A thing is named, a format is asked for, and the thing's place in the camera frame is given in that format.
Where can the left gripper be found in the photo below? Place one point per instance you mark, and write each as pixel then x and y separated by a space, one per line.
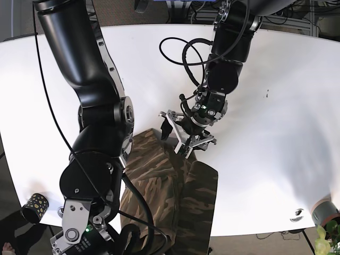
pixel 190 136

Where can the camouflage T-shirt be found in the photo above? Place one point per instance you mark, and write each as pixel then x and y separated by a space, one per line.
pixel 180 192

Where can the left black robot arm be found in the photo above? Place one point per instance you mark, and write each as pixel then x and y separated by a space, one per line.
pixel 234 27

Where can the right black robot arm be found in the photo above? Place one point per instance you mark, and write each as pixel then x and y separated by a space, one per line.
pixel 92 181

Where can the right metal table grommet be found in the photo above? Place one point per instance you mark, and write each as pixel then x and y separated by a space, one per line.
pixel 297 215

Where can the black floral cup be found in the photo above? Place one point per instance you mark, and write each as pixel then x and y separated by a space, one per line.
pixel 35 208

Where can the grey plant pot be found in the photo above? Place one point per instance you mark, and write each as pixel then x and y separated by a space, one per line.
pixel 323 212

